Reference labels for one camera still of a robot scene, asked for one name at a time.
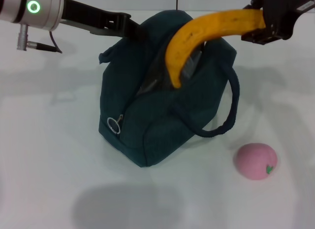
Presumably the left arm cable with plug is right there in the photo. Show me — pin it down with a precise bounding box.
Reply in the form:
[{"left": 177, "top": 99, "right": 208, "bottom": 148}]
[{"left": 16, "top": 24, "right": 63, "bottom": 54}]

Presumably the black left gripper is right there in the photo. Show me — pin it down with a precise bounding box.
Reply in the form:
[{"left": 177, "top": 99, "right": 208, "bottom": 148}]
[{"left": 60, "top": 0, "right": 149, "bottom": 40}]

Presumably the dark teal fabric lunch bag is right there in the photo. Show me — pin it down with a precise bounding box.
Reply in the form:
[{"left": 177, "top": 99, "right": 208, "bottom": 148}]
[{"left": 97, "top": 10, "right": 240, "bottom": 168}]

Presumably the pink toy peach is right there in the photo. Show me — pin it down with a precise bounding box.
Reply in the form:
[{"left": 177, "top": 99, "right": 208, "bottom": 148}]
[{"left": 233, "top": 142, "right": 279, "bottom": 181}]

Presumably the metal zipper pull ring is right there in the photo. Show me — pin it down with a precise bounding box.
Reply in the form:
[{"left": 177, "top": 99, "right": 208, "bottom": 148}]
[{"left": 106, "top": 114, "right": 124, "bottom": 135}]

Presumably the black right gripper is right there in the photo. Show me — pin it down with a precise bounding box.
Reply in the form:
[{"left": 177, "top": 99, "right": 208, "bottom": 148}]
[{"left": 241, "top": 0, "right": 315, "bottom": 45}]

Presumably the yellow banana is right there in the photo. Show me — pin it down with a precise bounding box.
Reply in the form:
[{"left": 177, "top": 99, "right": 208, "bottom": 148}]
[{"left": 164, "top": 9, "right": 267, "bottom": 89}]

